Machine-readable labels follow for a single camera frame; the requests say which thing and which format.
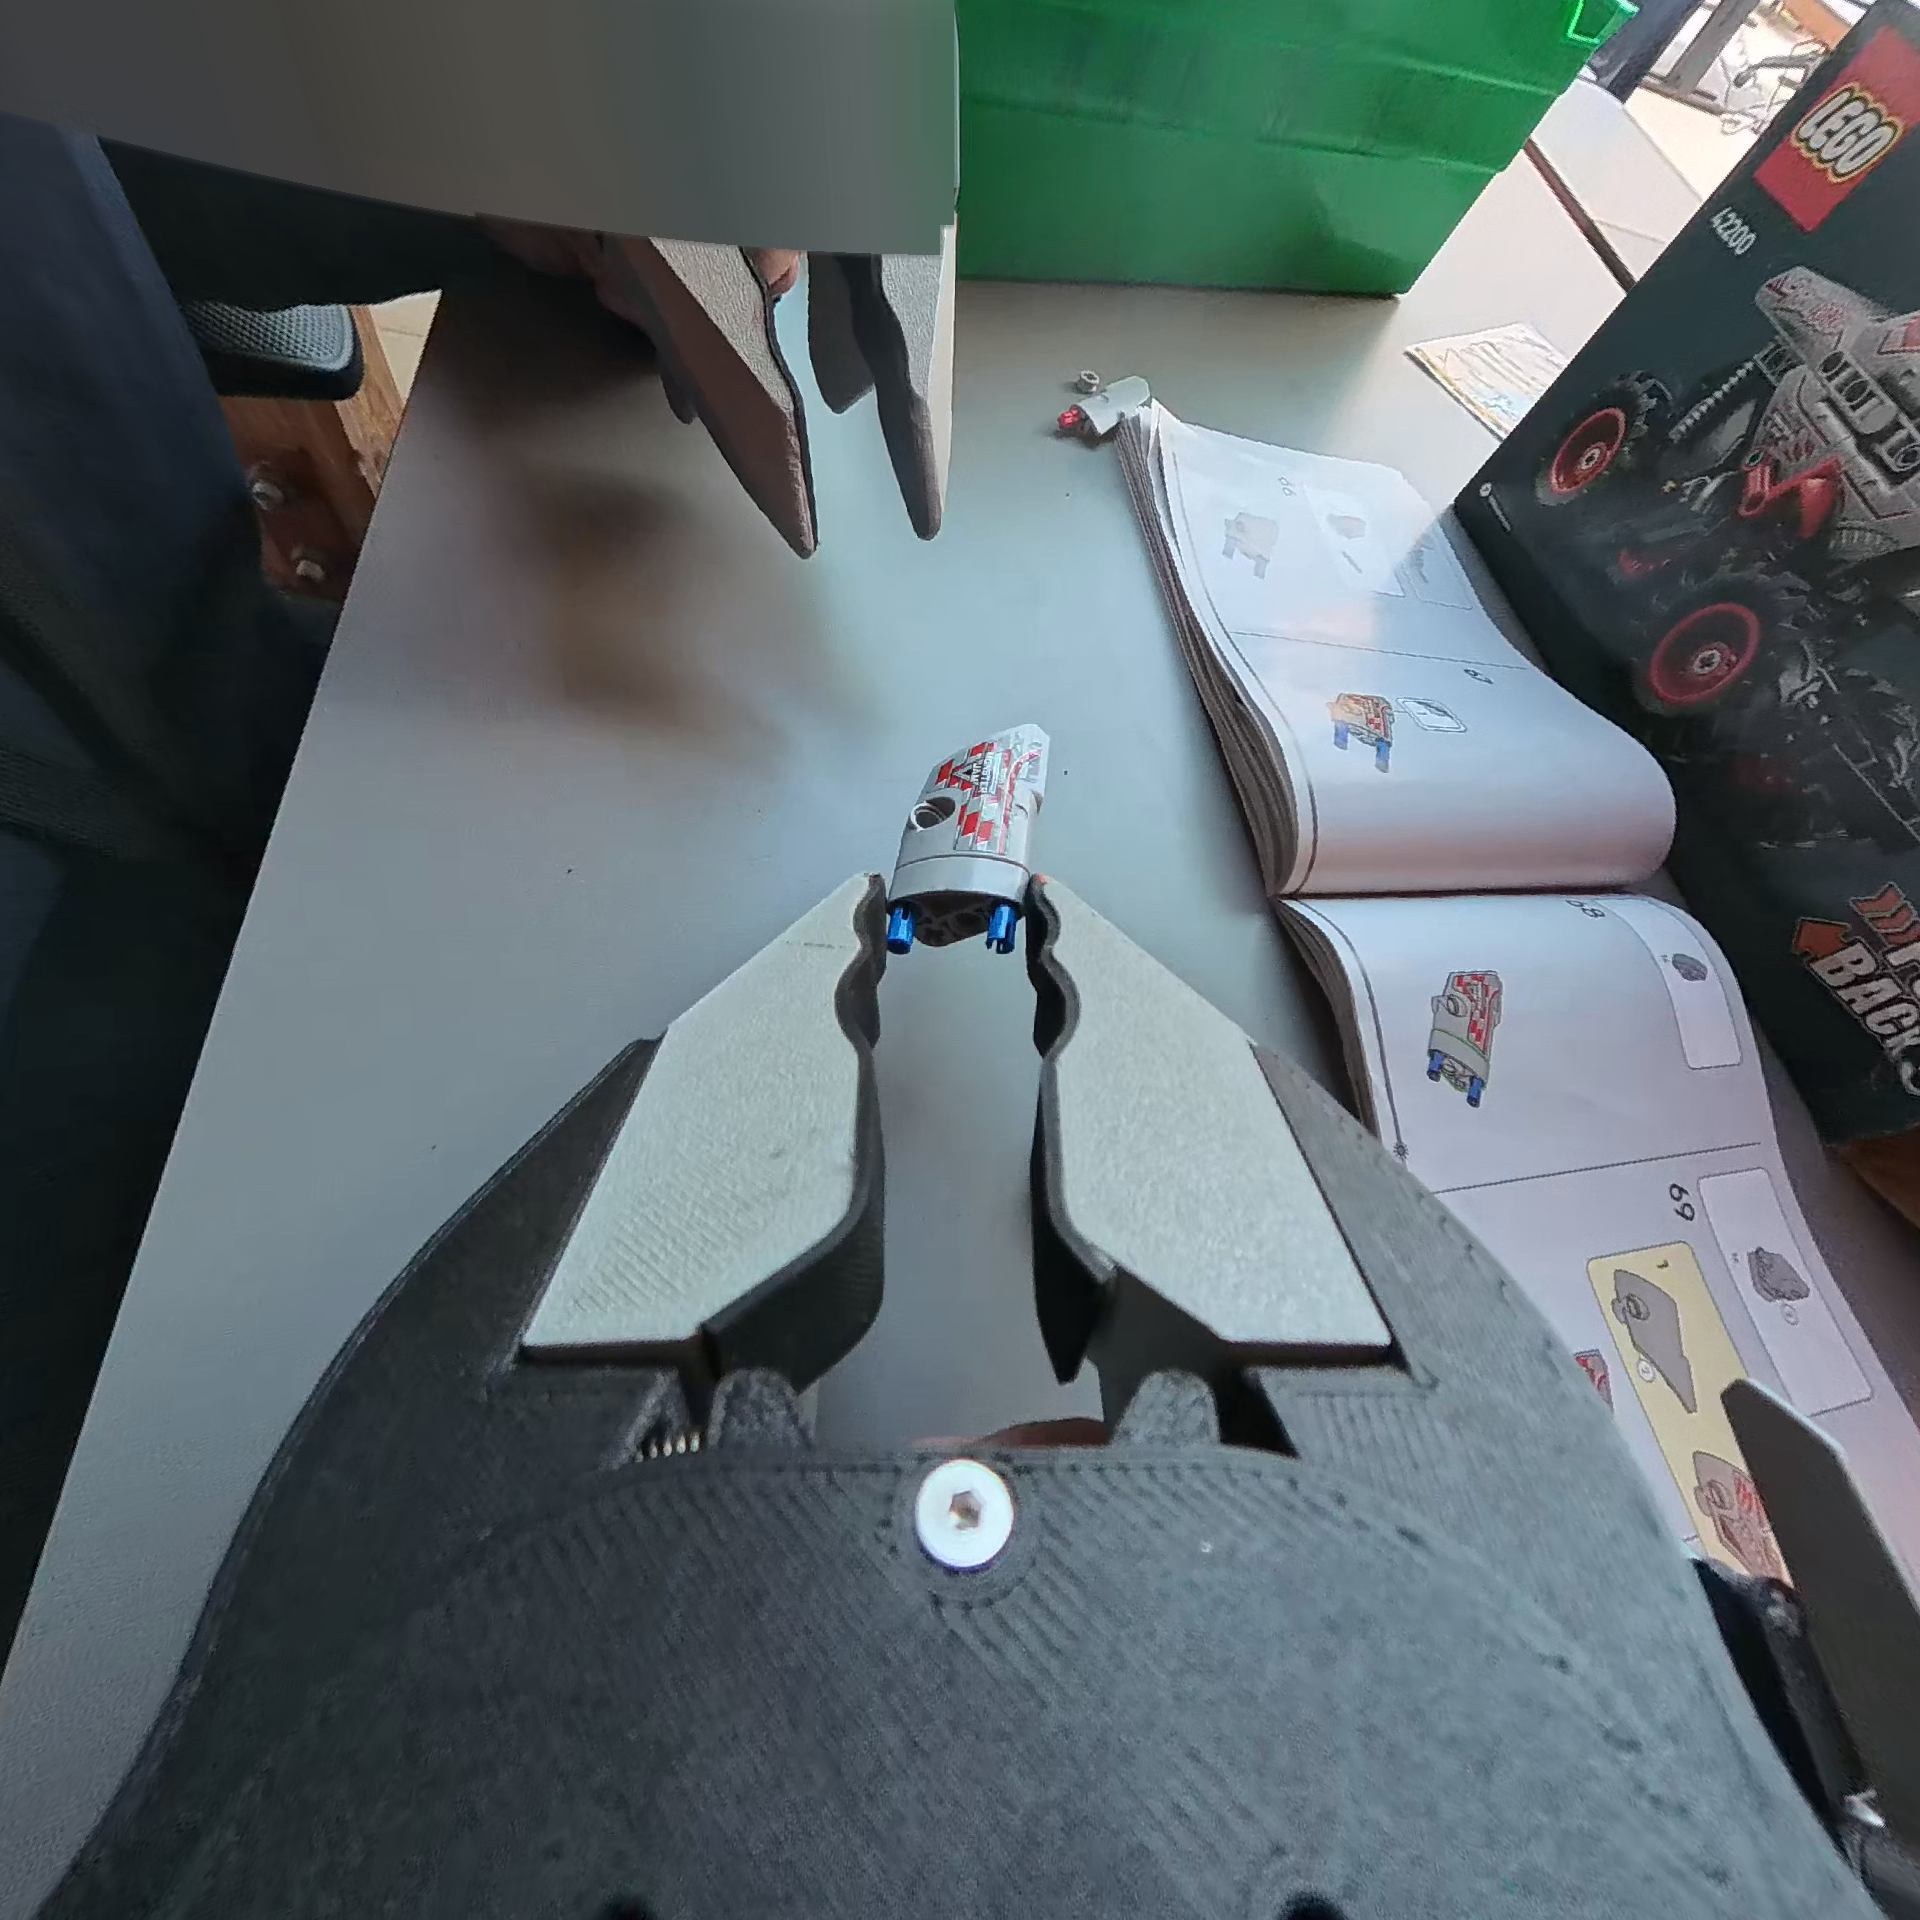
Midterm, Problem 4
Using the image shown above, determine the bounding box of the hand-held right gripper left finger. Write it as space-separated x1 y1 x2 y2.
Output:
518 873 889 1393

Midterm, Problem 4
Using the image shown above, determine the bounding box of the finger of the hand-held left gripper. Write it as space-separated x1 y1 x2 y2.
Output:
808 223 958 543
600 230 824 560

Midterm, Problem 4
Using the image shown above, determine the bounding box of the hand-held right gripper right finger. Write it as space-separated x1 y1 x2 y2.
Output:
1025 873 1402 1426

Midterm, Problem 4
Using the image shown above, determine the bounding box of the grey lego piece red sticker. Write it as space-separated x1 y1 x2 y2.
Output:
884 720 1055 954

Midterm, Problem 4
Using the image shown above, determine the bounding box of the person's left forearm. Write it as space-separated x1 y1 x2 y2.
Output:
97 137 519 325

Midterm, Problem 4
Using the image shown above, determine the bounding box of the lego instruction booklet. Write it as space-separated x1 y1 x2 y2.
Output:
1114 398 1887 1596

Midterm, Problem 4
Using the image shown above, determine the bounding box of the dark lego set box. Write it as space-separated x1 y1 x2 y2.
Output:
1457 0 1920 1190

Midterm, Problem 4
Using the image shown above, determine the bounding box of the person's left hand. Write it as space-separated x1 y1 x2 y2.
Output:
483 222 654 321

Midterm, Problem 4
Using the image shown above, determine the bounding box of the green plastic bin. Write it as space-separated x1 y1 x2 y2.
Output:
956 0 1632 300

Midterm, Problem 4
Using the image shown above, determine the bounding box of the black mesh chair armrest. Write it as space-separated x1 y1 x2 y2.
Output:
180 300 366 404

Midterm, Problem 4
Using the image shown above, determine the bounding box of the small paper sticker sheet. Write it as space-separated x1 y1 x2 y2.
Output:
1403 319 1576 441

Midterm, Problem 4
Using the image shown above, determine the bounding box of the dark grey angled panel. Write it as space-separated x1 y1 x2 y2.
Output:
1719 1375 1920 1825

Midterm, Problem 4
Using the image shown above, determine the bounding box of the person's dark clothing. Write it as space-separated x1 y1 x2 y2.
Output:
0 111 441 1660

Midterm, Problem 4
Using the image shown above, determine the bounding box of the wooden frame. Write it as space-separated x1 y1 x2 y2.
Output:
222 287 441 605

